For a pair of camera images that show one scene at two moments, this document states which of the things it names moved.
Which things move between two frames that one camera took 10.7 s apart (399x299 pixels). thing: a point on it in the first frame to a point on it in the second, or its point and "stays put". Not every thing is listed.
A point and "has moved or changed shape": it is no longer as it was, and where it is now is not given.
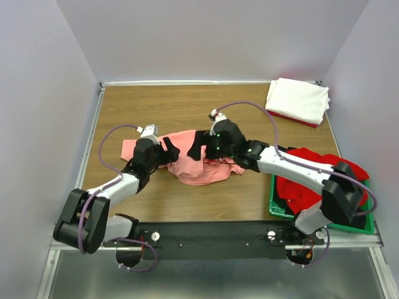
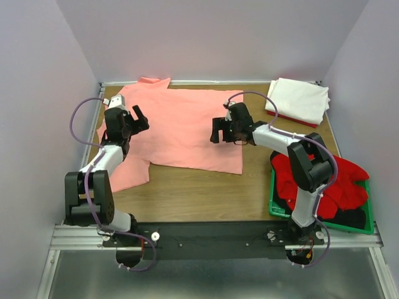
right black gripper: (201, 137) to (217, 124)
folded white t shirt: (301, 101) stays put
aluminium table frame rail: (54, 248) stays put
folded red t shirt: (310, 125) stays put
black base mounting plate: (214, 241) stays put
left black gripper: (172, 154) to (139, 128)
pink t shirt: (187, 169) has moved or changed shape
